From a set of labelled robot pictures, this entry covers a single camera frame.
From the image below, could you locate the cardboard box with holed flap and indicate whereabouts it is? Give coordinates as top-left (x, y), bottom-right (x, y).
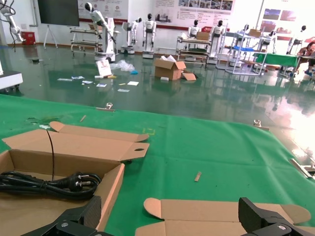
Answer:
top-left (0, 120), bottom-right (150, 236)

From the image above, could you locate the seated person in brown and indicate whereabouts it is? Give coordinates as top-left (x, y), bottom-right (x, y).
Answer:
top-left (296, 41), bottom-right (315, 75)

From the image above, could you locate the white tripod monitor stand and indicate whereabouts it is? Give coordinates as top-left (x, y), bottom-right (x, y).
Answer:
top-left (43, 24), bottom-right (59, 49)

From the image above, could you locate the green table cloth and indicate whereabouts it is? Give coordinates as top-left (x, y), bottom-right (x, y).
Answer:
top-left (0, 94), bottom-right (315, 236)

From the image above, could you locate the large open cardboard box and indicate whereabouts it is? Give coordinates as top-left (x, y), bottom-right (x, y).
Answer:
top-left (153, 55), bottom-right (198, 82)

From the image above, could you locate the blue plastic bin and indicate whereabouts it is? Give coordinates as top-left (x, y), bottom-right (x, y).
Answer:
top-left (232, 45), bottom-right (254, 52)

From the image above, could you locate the leaning white humanoid robot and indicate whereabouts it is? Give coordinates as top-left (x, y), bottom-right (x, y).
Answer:
top-left (84, 1), bottom-right (117, 62)

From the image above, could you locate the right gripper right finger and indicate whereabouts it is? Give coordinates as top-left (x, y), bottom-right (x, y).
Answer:
top-left (238, 197), bottom-right (315, 236)

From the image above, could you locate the white shelf rack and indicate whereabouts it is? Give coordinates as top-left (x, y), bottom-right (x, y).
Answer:
top-left (216, 23), bottom-right (268, 76)

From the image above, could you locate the white bag with red logo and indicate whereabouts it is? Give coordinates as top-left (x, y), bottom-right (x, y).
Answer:
top-left (95, 60), bottom-right (113, 76)

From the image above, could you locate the black power cable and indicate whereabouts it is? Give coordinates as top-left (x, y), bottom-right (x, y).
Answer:
top-left (0, 130), bottom-right (102, 201)

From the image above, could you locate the white pipe frame cart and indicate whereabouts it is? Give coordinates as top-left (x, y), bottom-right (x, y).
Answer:
top-left (175, 35), bottom-right (213, 63)
top-left (69, 26), bottom-right (103, 54)

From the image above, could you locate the clear plastic bag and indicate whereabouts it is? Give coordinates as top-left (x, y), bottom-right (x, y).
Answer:
top-left (109, 59), bottom-right (136, 72)
top-left (25, 116), bottom-right (60, 130)

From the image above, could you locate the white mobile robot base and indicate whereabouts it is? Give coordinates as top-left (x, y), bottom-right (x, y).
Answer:
top-left (0, 60), bottom-right (24, 92)

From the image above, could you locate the cardboard box of cables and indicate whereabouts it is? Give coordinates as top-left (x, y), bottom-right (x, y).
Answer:
top-left (134, 197), bottom-right (312, 236)

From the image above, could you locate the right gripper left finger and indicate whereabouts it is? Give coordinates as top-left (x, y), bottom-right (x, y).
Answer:
top-left (23, 196), bottom-right (104, 236)

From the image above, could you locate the metal binder clip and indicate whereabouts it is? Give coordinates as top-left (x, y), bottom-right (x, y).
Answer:
top-left (95, 102), bottom-right (116, 113)
top-left (253, 118), bottom-right (270, 131)

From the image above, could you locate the green covered table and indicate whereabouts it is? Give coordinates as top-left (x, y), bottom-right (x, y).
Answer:
top-left (254, 52), bottom-right (300, 74)

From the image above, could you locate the red cabinet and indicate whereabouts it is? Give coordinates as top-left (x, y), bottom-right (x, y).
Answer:
top-left (21, 31), bottom-right (36, 46)

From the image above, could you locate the black monitor screen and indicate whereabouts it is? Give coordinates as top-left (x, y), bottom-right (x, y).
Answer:
top-left (37, 0), bottom-right (80, 27)

